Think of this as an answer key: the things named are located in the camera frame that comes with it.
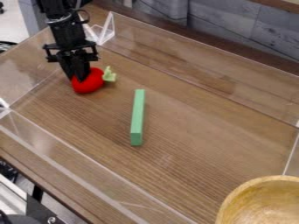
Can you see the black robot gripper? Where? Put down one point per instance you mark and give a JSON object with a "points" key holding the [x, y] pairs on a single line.
{"points": [[86, 49]]}

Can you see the red plush fruit green leaves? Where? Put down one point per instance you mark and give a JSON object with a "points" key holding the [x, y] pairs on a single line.
{"points": [[95, 81]]}

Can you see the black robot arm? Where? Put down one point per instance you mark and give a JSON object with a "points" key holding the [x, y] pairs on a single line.
{"points": [[63, 19]]}

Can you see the green rectangular block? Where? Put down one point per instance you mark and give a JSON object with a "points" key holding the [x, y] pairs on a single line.
{"points": [[138, 118]]}

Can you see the grey table leg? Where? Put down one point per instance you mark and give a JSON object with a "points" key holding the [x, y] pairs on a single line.
{"points": [[33, 16]]}

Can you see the wooden bowl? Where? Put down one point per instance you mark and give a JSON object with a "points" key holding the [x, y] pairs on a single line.
{"points": [[266, 200]]}

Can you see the clear acrylic enclosure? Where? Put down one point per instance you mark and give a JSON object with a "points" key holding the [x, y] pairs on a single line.
{"points": [[221, 116]]}

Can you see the black device with cable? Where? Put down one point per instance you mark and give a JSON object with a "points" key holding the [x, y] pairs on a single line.
{"points": [[27, 212]]}

